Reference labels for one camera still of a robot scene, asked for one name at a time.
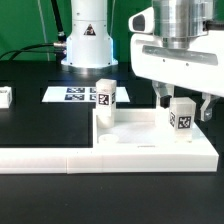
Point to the white marker sheet with tags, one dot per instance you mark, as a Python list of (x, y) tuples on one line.
[(69, 94)]

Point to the white L-shaped obstacle fence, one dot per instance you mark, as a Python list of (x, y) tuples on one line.
[(96, 160)]

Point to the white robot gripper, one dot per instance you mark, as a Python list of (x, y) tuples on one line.
[(181, 46)]

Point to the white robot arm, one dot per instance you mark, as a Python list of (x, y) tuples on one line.
[(89, 48)]

